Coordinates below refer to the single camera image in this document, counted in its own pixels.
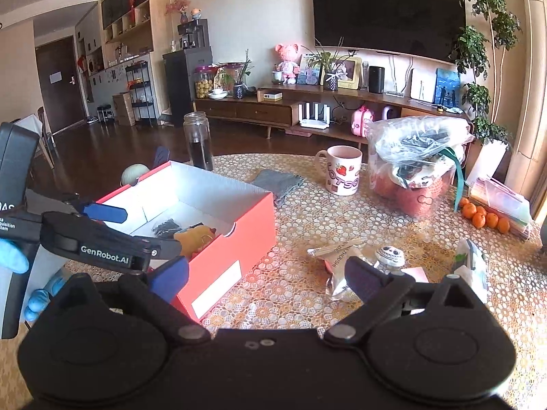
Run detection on glass jar dark contents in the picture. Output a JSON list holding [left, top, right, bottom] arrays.
[[184, 111, 213, 171]]

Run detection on crumpled clear plastic bag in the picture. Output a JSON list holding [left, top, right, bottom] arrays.
[[367, 116, 474, 164]]

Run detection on blue gloved left hand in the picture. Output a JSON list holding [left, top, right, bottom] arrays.
[[0, 237, 68, 323]]

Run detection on silver foil snack packet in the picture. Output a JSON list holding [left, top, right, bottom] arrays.
[[307, 239, 375, 303]]

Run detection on black cylindrical speaker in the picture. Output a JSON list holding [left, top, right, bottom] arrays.
[[368, 66, 385, 94]]

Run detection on tall green potted tree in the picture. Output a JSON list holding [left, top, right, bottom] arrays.
[[451, 0, 522, 183]]

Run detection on black mini fridge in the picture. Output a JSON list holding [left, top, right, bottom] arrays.
[[163, 47, 212, 127]]

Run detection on black wall television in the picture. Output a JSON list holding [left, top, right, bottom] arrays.
[[312, 0, 465, 62]]

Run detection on pink toy backpack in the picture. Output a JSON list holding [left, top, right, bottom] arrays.
[[350, 105, 374, 138]]

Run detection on pink plush doll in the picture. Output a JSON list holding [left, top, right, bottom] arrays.
[[275, 43, 301, 84]]

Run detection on white wifi router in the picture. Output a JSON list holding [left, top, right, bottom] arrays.
[[298, 102, 331, 131]]

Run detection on wooden tv cabinet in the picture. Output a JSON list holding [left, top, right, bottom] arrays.
[[195, 84, 467, 146]]

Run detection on cream photo frame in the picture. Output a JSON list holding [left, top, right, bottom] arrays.
[[321, 56, 362, 91]]

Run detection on grey folded cloth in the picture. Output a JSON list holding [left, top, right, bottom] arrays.
[[251, 169, 304, 207]]

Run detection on clear tub with apples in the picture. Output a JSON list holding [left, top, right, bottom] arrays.
[[368, 153, 456, 218]]

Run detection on small potted grass plant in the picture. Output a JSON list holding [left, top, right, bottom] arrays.
[[304, 36, 356, 92]]

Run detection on red cardboard box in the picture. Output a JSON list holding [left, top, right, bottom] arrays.
[[100, 161, 276, 321]]

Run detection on lace patterned tablecloth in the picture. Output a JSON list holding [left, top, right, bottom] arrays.
[[202, 154, 546, 409]]

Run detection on pink strawberry mug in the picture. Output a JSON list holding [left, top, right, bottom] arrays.
[[314, 145, 362, 196]]

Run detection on pile of small oranges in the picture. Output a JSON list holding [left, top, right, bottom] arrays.
[[458, 197, 511, 234]]

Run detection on black wire shelf rack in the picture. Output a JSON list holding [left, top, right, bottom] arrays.
[[125, 59, 158, 127]]

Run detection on yellow toy in box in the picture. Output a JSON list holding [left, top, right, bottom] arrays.
[[173, 225, 216, 261]]

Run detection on green orange tissue box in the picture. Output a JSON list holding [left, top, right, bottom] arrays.
[[539, 218, 547, 254]]

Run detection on stack of colourful folders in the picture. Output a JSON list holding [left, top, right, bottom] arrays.
[[468, 179, 532, 240]]

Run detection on white rabbit plush toy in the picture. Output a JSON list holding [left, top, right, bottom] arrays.
[[374, 245, 405, 274]]

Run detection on pink sticky note pad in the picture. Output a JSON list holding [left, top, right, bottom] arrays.
[[401, 267, 429, 283]]

